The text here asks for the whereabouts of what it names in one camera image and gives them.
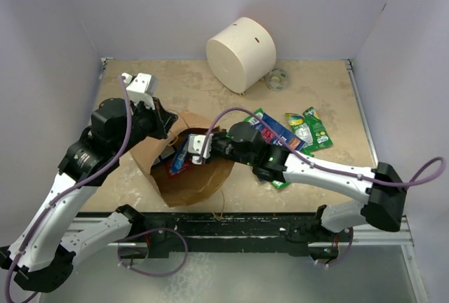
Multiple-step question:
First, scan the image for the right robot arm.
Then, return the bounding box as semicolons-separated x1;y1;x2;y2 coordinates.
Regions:
204;122;407;241

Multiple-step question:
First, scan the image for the dark blue snack bag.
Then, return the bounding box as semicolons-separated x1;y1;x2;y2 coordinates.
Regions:
246;109;305;151

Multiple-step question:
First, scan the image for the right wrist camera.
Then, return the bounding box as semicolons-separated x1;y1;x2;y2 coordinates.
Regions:
187;134;213;165

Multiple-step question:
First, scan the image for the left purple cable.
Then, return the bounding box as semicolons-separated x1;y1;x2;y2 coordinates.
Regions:
5;74;133;303

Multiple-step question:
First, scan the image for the blue snack packet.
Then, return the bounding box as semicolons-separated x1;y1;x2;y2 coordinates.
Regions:
171;137;188;165

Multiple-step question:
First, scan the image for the dark blue chips bag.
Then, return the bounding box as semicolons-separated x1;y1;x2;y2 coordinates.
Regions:
153;146;176;166

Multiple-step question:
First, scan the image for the clear tape roll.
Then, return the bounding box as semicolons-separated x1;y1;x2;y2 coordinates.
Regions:
264;69;290;91

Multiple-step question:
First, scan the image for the white cylindrical container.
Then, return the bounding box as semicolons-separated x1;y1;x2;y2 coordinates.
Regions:
206;17;276;94

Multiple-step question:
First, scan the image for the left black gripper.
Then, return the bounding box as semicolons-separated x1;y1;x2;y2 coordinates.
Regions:
114;95;178;156

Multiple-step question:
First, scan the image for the red snack packet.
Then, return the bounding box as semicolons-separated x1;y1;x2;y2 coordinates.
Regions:
168;161;192;178

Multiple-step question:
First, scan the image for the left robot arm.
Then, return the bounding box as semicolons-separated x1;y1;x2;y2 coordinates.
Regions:
1;98;178;293

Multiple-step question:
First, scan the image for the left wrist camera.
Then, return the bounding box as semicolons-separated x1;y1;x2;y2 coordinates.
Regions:
121;73;158;110

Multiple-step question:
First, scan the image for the large green chips bag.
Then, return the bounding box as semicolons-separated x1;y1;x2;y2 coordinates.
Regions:
246;108;318;189

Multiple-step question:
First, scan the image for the brown paper bag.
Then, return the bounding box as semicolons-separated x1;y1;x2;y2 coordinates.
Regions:
130;110;234;208

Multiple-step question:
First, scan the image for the small yellow green snack packet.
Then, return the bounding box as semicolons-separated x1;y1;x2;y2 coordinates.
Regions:
285;113;314;147

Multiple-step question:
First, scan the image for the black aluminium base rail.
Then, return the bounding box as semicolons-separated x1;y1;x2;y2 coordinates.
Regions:
69;211;411;260

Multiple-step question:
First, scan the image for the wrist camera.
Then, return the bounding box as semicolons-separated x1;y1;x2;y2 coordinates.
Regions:
121;73;158;110
187;134;213;165

